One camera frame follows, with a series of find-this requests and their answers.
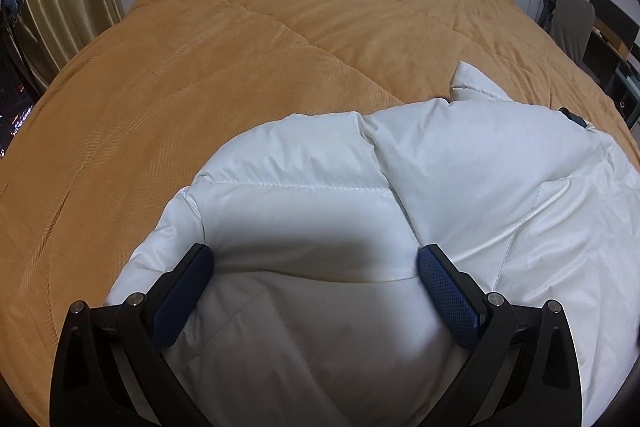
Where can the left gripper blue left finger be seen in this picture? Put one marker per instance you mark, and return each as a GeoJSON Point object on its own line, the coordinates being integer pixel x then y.
{"type": "Point", "coordinates": [176, 293]}

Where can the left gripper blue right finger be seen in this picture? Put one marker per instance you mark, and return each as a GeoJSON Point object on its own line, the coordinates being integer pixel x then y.
{"type": "Point", "coordinates": [456, 297]}

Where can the white puffer jacket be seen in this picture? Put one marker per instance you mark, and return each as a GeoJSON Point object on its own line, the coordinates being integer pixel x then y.
{"type": "Point", "coordinates": [315, 315]}

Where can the mustard yellow quilt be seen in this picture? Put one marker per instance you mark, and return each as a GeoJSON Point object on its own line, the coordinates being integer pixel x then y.
{"type": "Point", "coordinates": [131, 118]}

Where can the black computer monitor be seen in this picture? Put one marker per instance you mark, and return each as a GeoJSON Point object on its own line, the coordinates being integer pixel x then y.
{"type": "Point", "coordinates": [610, 17]}

